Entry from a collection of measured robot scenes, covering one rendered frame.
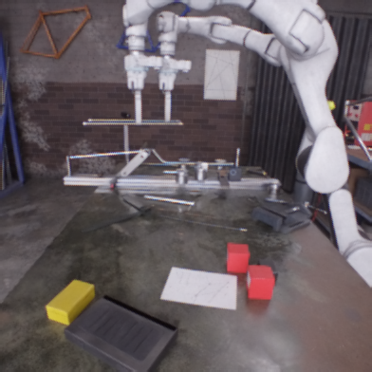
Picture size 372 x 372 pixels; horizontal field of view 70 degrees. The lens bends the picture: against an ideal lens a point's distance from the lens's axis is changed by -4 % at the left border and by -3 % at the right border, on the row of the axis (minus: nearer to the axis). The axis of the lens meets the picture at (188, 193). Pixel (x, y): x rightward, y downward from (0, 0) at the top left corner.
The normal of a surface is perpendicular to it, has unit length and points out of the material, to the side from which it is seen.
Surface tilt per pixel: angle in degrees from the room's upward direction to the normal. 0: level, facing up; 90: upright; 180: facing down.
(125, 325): 0
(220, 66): 90
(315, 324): 0
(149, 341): 0
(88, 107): 90
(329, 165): 90
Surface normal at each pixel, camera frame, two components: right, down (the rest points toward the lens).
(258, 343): 0.04, -0.93
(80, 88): 0.01, 0.36
